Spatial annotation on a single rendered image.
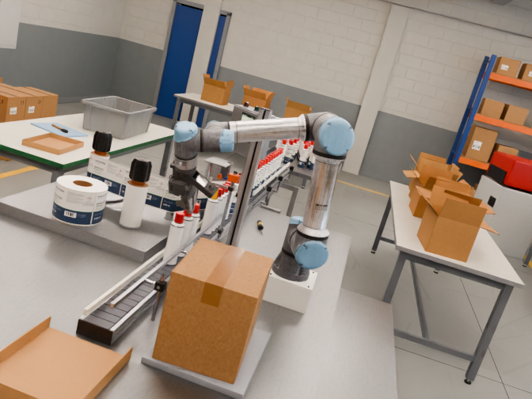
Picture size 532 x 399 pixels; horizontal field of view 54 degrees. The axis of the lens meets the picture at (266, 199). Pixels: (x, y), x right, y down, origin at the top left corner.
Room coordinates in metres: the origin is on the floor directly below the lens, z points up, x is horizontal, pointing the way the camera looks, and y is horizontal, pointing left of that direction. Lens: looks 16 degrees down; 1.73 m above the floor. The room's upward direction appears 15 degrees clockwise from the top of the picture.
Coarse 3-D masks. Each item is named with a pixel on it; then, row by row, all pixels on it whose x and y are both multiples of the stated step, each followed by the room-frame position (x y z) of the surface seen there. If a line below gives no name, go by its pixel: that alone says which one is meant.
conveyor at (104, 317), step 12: (228, 216) 2.55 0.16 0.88; (156, 264) 1.78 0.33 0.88; (156, 276) 1.69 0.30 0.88; (168, 276) 1.72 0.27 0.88; (144, 288) 1.59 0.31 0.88; (108, 300) 1.45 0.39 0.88; (132, 300) 1.49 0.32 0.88; (96, 312) 1.37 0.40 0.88; (108, 312) 1.39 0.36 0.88; (120, 312) 1.40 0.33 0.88; (96, 324) 1.31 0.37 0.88; (108, 324) 1.33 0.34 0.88
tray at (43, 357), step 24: (24, 336) 1.19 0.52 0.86; (48, 336) 1.26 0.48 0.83; (72, 336) 1.29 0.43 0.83; (0, 360) 1.11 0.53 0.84; (24, 360) 1.14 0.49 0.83; (48, 360) 1.16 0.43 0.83; (72, 360) 1.19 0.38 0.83; (96, 360) 1.22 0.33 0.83; (120, 360) 1.20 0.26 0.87; (0, 384) 1.00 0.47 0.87; (24, 384) 1.06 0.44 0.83; (48, 384) 1.08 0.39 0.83; (72, 384) 1.10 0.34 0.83; (96, 384) 1.08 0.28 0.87
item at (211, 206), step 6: (210, 204) 2.21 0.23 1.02; (216, 204) 2.22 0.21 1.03; (210, 210) 2.21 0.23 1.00; (216, 210) 2.23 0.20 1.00; (204, 216) 2.22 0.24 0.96; (210, 216) 2.21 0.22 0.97; (204, 222) 2.21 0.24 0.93; (210, 222) 2.21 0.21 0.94; (210, 228) 2.22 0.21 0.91; (204, 234) 2.21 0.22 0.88; (210, 234) 2.22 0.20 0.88
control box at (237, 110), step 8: (240, 104) 2.26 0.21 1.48; (240, 112) 2.20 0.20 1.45; (248, 112) 2.17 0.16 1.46; (256, 112) 2.15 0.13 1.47; (232, 120) 2.23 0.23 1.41; (240, 120) 2.19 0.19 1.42; (240, 144) 2.17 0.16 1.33; (248, 144) 2.14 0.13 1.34; (264, 144) 2.18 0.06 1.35; (240, 152) 2.16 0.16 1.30; (248, 152) 2.13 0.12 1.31; (264, 152) 2.19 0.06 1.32
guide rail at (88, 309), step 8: (200, 224) 2.25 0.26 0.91; (160, 256) 1.81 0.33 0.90; (144, 264) 1.69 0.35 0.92; (136, 272) 1.61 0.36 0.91; (128, 280) 1.56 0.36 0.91; (112, 288) 1.47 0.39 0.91; (120, 288) 1.51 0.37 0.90; (104, 296) 1.41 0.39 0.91; (96, 304) 1.36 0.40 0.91; (88, 312) 1.32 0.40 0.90
